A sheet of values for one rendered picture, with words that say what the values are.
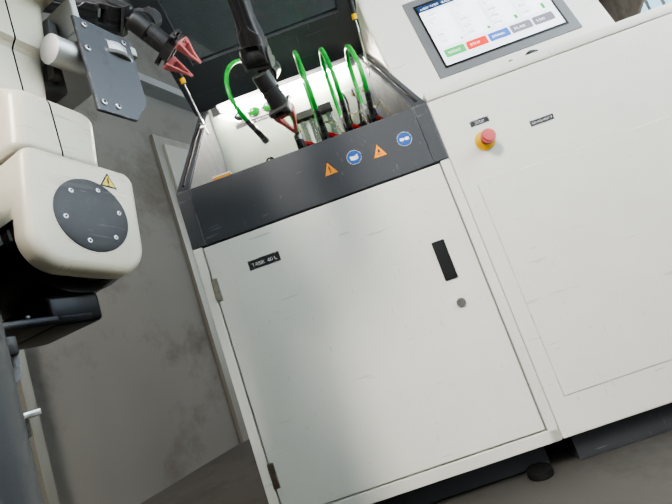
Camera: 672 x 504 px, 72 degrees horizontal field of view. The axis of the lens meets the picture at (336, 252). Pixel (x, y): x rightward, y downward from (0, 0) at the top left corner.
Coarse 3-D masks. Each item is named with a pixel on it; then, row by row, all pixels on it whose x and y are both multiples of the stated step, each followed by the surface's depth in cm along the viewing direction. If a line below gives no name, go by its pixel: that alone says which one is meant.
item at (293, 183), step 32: (384, 128) 120; (416, 128) 119; (288, 160) 121; (320, 160) 120; (384, 160) 119; (416, 160) 118; (192, 192) 122; (224, 192) 121; (256, 192) 120; (288, 192) 120; (320, 192) 119; (352, 192) 118; (224, 224) 120; (256, 224) 119
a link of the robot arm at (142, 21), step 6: (138, 12) 125; (126, 18) 125; (132, 18) 124; (138, 18) 125; (144, 18) 126; (126, 24) 125; (132, 24) 125; (138, 24) 125; (144, 24) 125; (150, 24) 126; (132, 30) 126; (138, 30) 125; (144, 30) 126; (138, 36) 127
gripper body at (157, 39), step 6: (150, 30) 126; (156, 30) 127; (162, 30) 128; (144, 36) 127; (150, 36) 126; (156, 36) 127; (162, 36) 127; (168, 36) 128; (174, 36) 126; (150, 42) 127; (156, 42) 127; (162, 42) 127; (168, 42) 127; (156, 48) 128; (162, 48) 128; (156, 60) 130
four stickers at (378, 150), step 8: (400, 136) 119; (408, 136) 119; (376, 144) 119; (384, 144) 119; (400, 144) 119; (408, 144) 119; (352, 152) 120; (360, 152) 119; (376, 152) 119; (384, 152) 119; (328, 160) 120; (352, 160) 119; (360, 160) 119; (328, 168) 120; (336, 168) 119; (328, 176) 119
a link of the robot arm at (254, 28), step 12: (228, 0) 118; (240, 0) 118; (240, 12) 120; (252, 12) 123; (240, 24) 122; (252, 24) 123; (240, 36) 125; (252, 36) 124; (264, 36) 129; (240, 48) 127; (252, 48) 128; (264, 48) 128; (252, 60) 129; (264, 60) 129
